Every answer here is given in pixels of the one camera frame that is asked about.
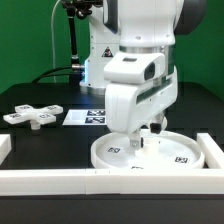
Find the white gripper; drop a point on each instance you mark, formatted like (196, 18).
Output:
(128, 107)

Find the white round table top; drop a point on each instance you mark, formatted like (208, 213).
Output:
(176, 151)

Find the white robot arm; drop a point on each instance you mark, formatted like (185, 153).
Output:
(131, 61)

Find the white marker sheet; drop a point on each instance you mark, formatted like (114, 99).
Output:
(84, 117)

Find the white right fence bar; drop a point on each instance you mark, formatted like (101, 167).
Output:
(214, 156)

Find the white fence bar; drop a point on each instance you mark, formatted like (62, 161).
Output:
(93, 181)
(214, 156)

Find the white cross-shaped table base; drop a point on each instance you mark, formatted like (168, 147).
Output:
(36, 116)

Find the white left fence block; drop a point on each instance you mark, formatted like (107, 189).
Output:
(5, 146)

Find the white front fence bar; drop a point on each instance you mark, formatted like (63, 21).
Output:
(93, 181)

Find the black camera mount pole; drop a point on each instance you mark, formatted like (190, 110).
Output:
(80, 9)

